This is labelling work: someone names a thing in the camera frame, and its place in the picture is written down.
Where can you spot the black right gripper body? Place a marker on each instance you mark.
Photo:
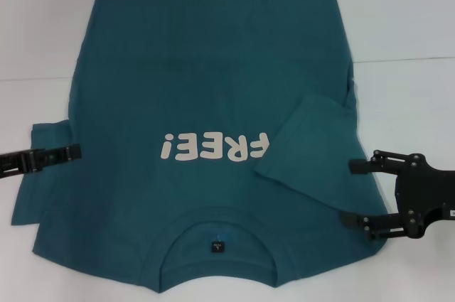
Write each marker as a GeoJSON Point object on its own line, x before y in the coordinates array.
{"type": "Point", "coordinates": [426, 192]}

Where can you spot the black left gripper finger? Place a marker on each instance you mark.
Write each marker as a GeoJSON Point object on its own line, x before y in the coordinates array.
{"type": "Point", "coordinates": [53, 156]}

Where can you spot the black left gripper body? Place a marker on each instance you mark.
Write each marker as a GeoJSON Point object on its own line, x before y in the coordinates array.
{"type": "Point", "coordinates": [10, 165]}

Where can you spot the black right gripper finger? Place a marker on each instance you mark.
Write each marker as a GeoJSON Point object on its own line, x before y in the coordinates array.
{"type": "Point", "coordinates": [360, 167]}
{"type": "Point", "coordinates": [380, 227]}

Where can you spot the teal t-shirt with FREE print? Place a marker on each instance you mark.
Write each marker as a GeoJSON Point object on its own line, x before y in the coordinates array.
{"type": "Point", "coordinates": [213, 67]}

